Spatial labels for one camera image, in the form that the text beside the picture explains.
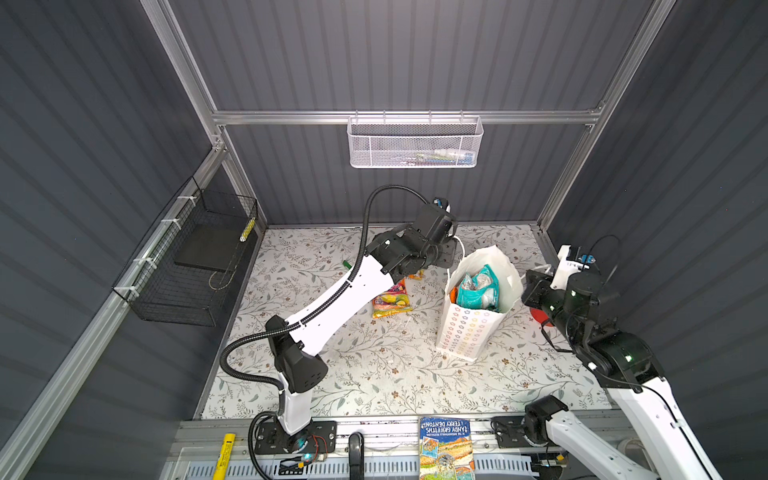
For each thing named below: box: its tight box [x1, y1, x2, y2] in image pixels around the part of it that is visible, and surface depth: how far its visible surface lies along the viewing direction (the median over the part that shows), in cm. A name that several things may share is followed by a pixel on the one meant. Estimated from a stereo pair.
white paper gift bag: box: [436, 245, 524, 362], surface depth 81 cm
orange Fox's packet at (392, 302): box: [372, 279, 413, 319], surface depth 98 cm
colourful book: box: [419, 417, 476, 480], surface depth 71 cm
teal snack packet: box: [456, 264, 500, 312], surface depth 86 cm
